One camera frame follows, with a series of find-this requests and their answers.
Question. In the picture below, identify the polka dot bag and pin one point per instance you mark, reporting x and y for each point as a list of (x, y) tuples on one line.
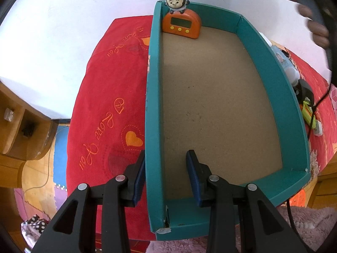
[(32, 228)]

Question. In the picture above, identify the teal cardboard box tray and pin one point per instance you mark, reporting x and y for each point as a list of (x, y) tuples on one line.
[(225, 96)]

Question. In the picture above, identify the black curved device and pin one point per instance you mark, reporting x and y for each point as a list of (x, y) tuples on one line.
[(303, 92)]

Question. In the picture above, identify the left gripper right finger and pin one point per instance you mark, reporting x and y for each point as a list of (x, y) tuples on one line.
[(242, 219)]

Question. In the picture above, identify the person right hand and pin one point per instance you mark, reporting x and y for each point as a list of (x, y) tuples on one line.
[(319, 32)]

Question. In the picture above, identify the red floral bed blanket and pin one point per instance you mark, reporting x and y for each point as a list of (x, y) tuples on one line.
[(106, 131)]

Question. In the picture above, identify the green orange utility cutter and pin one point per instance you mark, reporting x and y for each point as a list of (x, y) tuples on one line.
[(307, 113)]

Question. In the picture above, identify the orange digital timer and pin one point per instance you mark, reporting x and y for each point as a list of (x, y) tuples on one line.
[(187, 24)]

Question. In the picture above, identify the pink fluffy blanket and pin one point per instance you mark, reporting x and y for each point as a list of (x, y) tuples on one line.
[(313, 225)]

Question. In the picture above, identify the white orange pill bottle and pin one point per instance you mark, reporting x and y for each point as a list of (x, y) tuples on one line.
[(293, 75)]

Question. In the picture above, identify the blue id card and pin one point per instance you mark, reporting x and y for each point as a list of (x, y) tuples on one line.
[(282, 58)]

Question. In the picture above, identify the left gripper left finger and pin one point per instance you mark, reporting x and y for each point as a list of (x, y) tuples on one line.
[(73, 227)]

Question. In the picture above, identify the wooden bedside cabinet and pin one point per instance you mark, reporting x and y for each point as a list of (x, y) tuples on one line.
[(26, 134)]

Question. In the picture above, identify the white earbuds case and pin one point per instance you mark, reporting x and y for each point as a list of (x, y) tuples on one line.
[(266, 39)]

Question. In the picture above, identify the white usb wall charger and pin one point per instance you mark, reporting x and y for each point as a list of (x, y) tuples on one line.
[(318, 130)]

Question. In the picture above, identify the monkey cartoon figurine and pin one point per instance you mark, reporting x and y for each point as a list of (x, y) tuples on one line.
[(177, 6)]

